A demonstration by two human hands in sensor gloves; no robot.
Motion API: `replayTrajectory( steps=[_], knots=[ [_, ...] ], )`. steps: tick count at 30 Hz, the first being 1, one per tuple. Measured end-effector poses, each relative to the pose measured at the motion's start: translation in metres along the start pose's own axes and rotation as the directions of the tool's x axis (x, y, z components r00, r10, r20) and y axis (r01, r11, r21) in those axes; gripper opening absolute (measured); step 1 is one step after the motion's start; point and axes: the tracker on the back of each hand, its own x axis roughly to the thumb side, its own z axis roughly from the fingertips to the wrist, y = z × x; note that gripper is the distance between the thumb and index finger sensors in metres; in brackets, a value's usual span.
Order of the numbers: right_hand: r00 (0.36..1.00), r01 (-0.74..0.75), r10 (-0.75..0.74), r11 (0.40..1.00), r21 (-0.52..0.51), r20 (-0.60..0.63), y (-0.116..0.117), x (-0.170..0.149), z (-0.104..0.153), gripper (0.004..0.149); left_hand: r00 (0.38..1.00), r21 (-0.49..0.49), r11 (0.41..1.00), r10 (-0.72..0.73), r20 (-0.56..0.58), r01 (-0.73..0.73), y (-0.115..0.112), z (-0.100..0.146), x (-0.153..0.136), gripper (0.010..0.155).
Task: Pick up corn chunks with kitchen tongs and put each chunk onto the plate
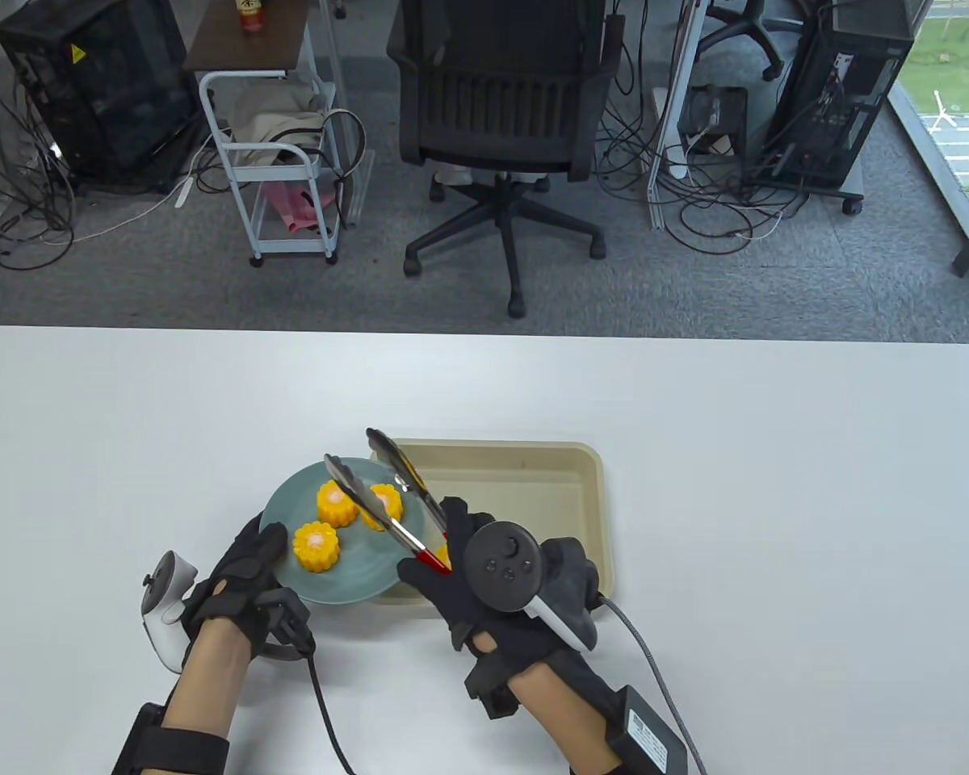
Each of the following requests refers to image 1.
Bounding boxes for person's left hand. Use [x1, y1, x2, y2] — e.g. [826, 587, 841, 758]
[181, 512, 316, 664]

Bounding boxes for person's right hand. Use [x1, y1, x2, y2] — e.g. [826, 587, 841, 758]
[396, 496, 600, 721]

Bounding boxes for teal round plate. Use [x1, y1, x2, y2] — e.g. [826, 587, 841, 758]
[258, 457, 447, 605]

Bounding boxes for metal tongs with red handle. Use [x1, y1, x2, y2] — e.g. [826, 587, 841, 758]
[323, 428, 455, 575]

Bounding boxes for person's left forearm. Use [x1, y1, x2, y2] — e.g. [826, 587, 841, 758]
[160, 620, 253, 742]

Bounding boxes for person's right forearm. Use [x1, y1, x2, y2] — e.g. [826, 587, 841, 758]
[504, 665, 624, 775]

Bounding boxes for yellow corn cob piece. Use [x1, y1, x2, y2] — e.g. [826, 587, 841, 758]
[360, 483, 405, 532]
[317, 480, 361, 529]
[292, 522, 345, 574]

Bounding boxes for black wrist sensor module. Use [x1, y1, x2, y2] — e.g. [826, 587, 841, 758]
[249, 587, 317, 663]

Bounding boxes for black and white hand controller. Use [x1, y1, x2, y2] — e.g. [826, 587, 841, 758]
[462, 521, 600, 654]

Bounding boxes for beige rectangular tray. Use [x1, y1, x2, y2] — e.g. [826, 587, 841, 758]
[370, 438, 619, 608]

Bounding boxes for black wrist box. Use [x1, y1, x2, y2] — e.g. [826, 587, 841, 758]
[604, 684, 690, 775]

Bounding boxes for pink cloth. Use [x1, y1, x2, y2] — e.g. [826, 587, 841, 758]
[260, 179, 338, 237]

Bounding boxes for beige cloth bundle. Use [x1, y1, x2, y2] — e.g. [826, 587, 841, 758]
[228, 81, 330, 168]

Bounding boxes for black office chair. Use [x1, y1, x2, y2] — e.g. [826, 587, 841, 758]
[385, 0, 627, 319]

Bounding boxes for black computer tower yellow sticker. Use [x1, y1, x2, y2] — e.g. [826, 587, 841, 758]
[0, 0, 205, 195]

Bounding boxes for white rolling cart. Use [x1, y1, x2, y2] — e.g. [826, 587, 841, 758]
[183, 0, 346, 268]

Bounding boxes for white desk leg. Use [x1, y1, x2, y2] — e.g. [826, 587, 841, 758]
[647, 0, 710, 233]

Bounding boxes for black box under desk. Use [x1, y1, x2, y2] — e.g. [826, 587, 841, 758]
[681, 84, 749, 156]

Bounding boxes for grey wheeled tower stand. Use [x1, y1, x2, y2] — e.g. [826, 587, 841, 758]
[741, 170, 866, 216]

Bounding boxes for black chair base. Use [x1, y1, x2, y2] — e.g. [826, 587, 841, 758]
[704, 0, 786, 82]

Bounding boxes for black open computer tower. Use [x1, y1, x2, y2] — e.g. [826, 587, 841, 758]
[761, 0, 915, 193]

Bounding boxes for thin black cable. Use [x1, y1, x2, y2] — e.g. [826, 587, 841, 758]
[305, 644, 358, 775]

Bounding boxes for grey braided cable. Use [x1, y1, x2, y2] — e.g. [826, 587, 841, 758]
[596, 593, 708, 775]

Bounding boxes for tangle of black floor cables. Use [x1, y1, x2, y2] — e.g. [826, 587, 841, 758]
[0, 87, 78, 272]

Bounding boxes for tangle of cables under desk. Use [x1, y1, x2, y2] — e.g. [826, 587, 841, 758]
[594, 77, 812, 258]

